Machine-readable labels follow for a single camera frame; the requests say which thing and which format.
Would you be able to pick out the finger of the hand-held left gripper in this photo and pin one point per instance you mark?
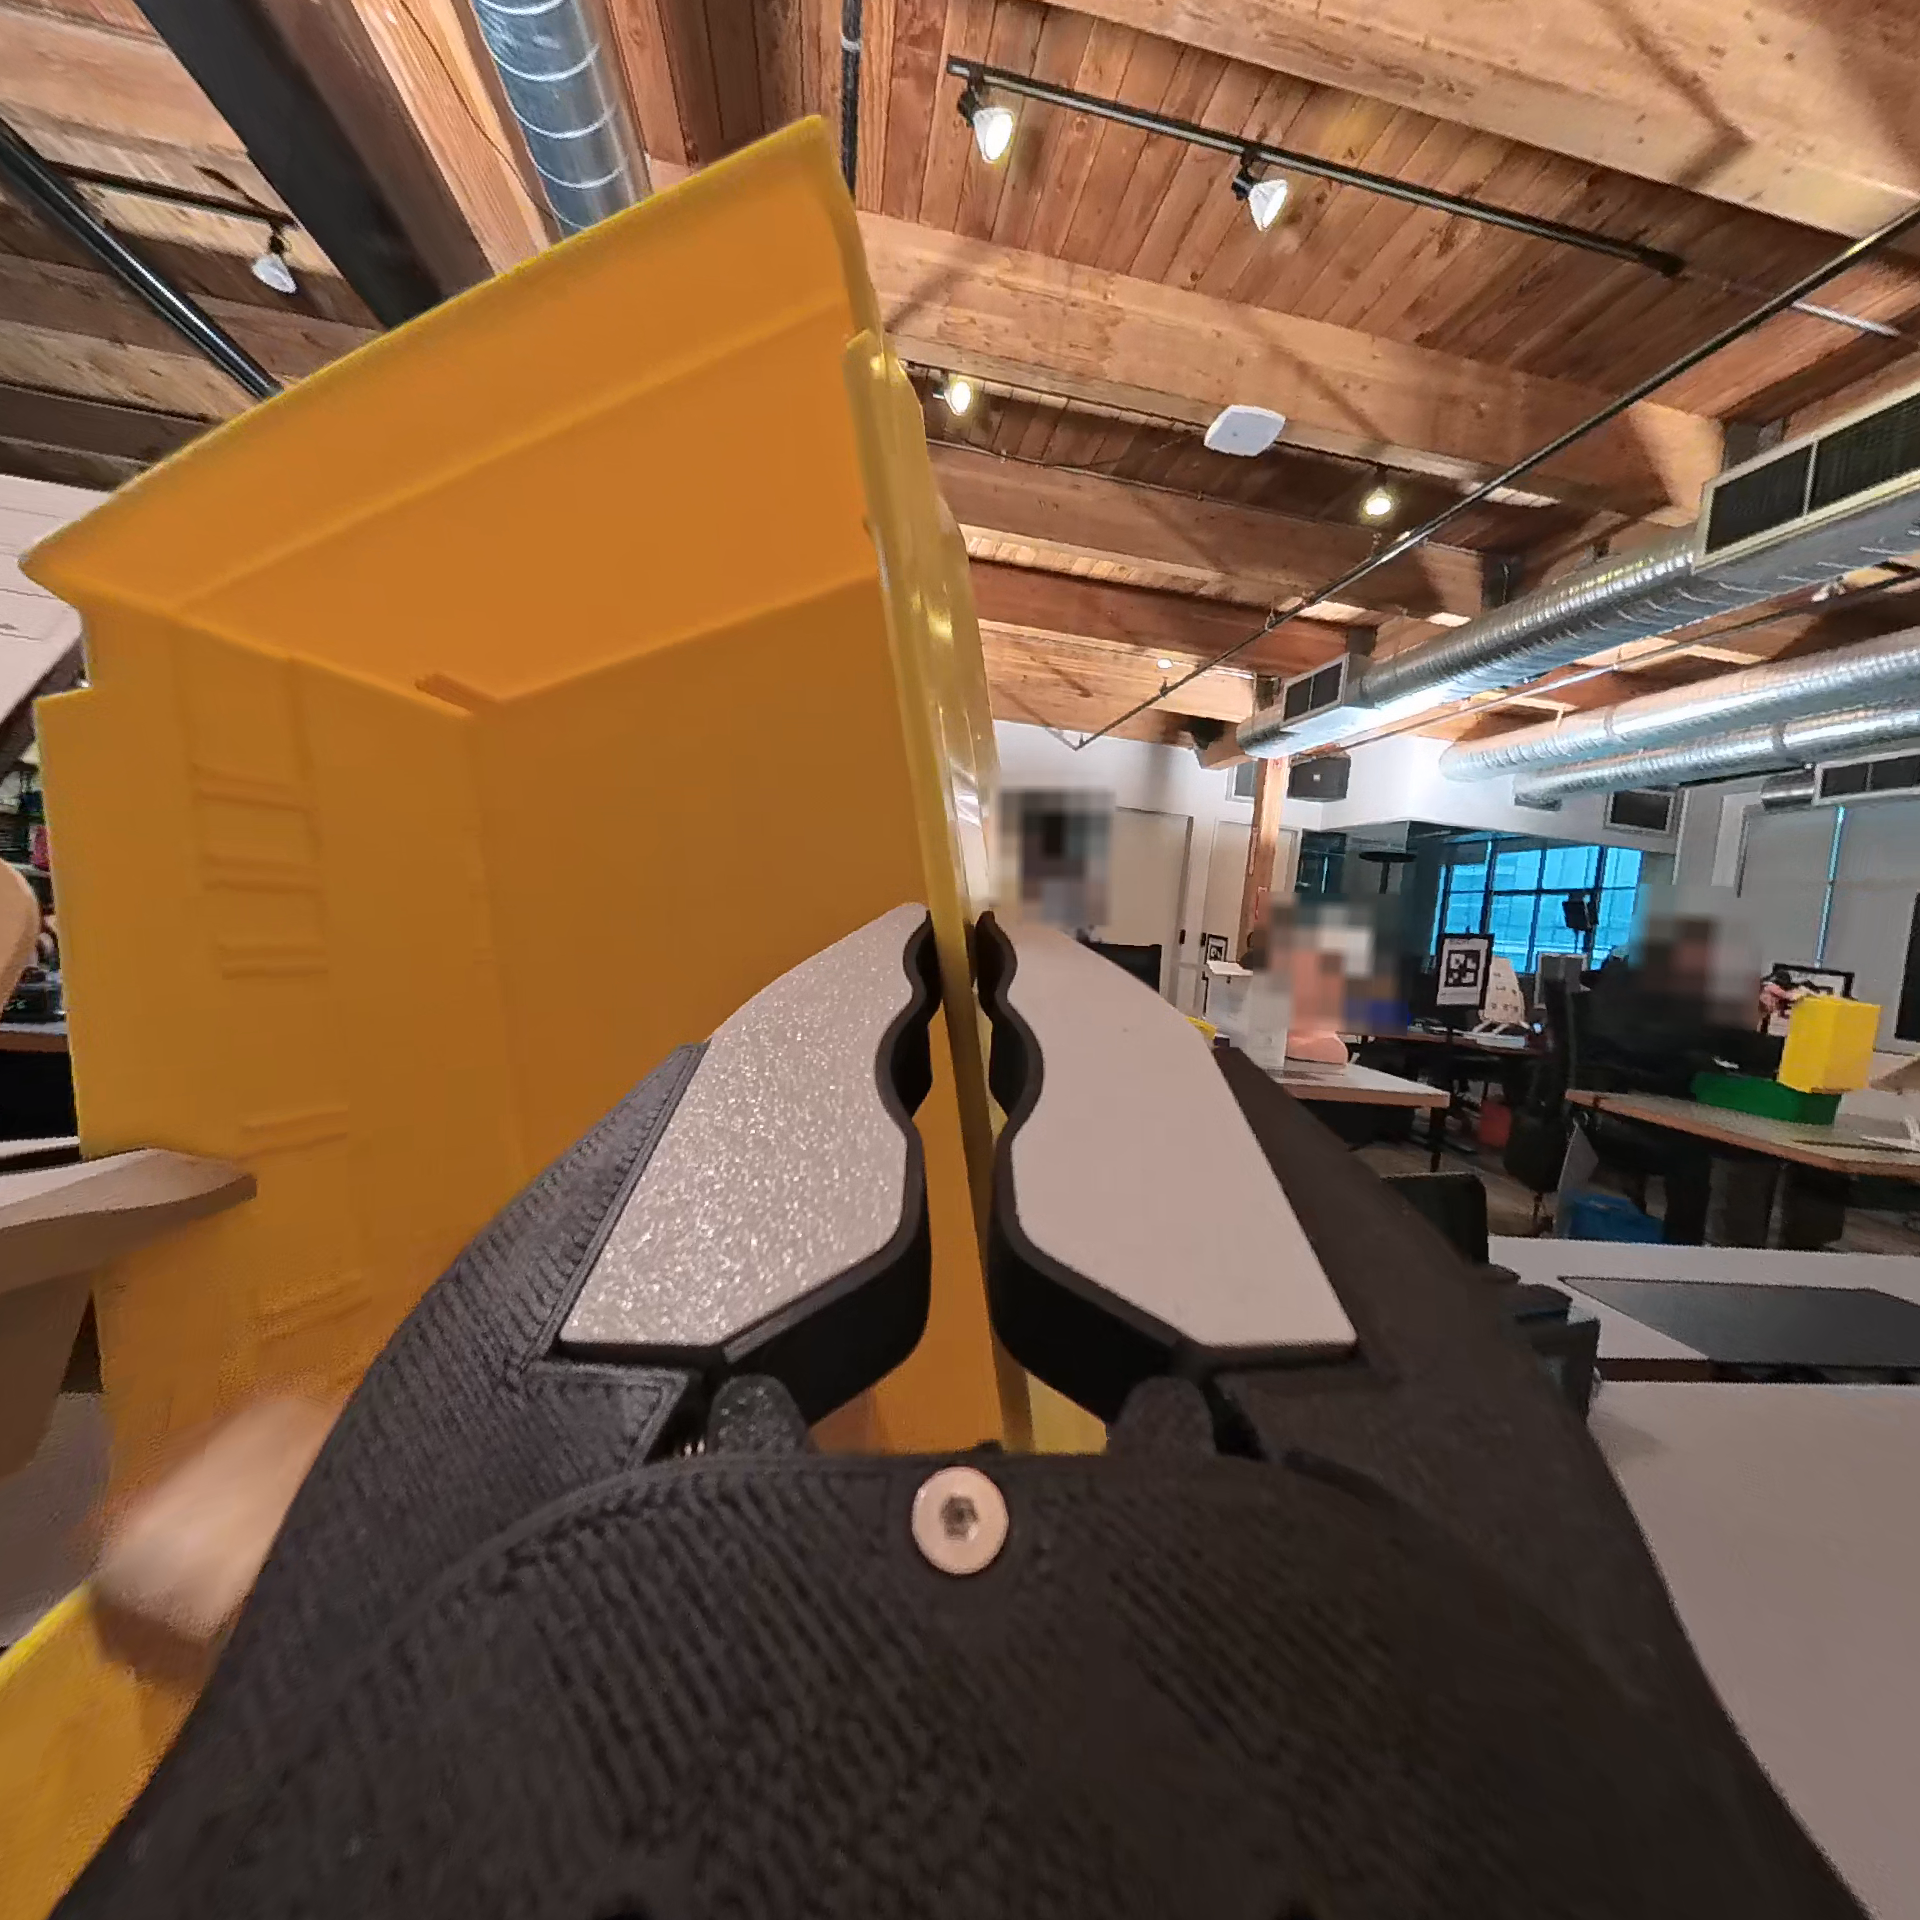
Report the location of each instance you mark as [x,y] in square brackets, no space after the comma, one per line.
[77,1245]

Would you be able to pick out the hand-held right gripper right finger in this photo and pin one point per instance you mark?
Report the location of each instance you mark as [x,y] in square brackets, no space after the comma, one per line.
[1170,1186]

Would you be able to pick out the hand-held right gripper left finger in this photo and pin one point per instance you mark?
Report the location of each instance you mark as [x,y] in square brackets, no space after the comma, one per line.
[753,1186]

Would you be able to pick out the yellow plastic box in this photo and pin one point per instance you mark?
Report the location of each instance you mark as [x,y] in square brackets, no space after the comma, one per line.
[77,1802]
[602,525]

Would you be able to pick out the small yellow box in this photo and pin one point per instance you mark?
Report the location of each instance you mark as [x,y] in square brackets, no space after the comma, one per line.
[1826,1047]

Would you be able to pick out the wooden office desk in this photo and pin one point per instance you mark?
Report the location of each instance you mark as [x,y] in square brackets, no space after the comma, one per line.
[1374,1088]
[1740,1137]

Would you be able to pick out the black and white tag sign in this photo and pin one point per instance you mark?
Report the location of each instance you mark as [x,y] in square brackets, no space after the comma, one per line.
[1466,970]

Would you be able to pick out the blue storage bin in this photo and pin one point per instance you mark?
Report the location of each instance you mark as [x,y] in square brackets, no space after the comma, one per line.
[1608,1220]

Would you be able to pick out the large paned window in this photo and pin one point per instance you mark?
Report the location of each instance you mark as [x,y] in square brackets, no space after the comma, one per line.
[1543,895]

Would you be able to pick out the green plastic bin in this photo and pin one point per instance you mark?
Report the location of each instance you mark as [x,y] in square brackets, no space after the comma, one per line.
[1764,1101]

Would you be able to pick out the dark grey desk mat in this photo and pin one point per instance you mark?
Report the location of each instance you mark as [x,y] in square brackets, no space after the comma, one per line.
[1769,1323]

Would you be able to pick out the white track spotlight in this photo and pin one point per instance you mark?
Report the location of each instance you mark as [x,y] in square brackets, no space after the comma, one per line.
[1266,194]
[989,130]
[274,265]
[957,397]
[1377,502]

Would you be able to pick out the white ceiling access point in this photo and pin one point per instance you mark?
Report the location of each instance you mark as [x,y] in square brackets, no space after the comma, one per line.
[1247,431]

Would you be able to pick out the thin black ceiling conduit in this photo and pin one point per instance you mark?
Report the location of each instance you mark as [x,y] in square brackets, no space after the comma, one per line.
[1499,480]

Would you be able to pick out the grey air vent unit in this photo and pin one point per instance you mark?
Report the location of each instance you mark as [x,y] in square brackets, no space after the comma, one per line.
[1814,480]

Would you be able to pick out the black ceiling pipe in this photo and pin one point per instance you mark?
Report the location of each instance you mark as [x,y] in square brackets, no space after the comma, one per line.
[133,261]

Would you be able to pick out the black wall speaker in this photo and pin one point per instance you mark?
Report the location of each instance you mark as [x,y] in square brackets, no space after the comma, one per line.
[1316,778]

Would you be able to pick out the silver ventilation duct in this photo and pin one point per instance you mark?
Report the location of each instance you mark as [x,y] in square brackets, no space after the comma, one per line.
[563,109]
[1696,737]
[1573,615]

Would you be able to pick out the black lighting track rail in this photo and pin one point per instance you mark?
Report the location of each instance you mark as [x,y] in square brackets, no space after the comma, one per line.
[1350,168]

